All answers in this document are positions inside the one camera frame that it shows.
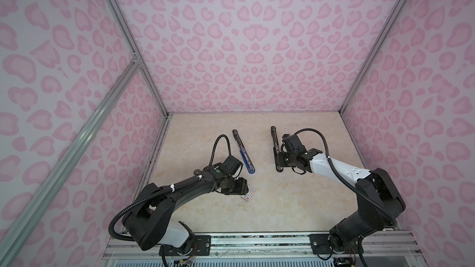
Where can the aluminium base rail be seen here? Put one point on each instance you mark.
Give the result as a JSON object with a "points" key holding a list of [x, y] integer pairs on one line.
{"points": [[272, 249]]}

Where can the red white staple box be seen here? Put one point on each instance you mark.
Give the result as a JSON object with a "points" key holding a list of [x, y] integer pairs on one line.
{"points": [[251, 190]]}

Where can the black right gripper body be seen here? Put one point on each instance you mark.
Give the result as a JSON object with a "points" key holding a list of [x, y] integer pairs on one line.
{"points": [[287, 161]]}

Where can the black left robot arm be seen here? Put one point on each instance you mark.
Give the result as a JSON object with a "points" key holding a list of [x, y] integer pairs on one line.
{"points": [[148, 219]]}

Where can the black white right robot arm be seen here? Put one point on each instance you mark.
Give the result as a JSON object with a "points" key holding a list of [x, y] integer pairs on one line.
{"points": [[379, 202]]}

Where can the aluminium frame corner post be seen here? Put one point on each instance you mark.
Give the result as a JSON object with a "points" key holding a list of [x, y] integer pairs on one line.
{"points": [[382, 37], [125, 30]]}

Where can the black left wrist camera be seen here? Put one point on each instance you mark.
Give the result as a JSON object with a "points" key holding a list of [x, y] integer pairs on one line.
{"points": [[231, 165]]}

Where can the aluminium diagonal frame bar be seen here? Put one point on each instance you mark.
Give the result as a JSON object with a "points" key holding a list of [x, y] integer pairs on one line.
{"points": [[25, 224]]}

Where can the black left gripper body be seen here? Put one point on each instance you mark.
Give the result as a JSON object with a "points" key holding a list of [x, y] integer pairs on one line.
{"points": [[239, 188]]}

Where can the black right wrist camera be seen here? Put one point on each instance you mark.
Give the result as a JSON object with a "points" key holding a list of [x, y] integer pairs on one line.
{"points": [[292, 144]]}

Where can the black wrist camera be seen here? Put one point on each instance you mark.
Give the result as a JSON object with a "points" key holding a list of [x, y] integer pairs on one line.
{"points": [[231, 165], [292, 144]]}

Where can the aluminium frame corner post right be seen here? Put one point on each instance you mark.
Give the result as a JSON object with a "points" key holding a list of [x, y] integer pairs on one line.
{"points": [[382, 37]]}

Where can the aluminium frame corner post left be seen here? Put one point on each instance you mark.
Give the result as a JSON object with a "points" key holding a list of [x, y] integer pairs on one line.
{"points": [[125, 30]]}

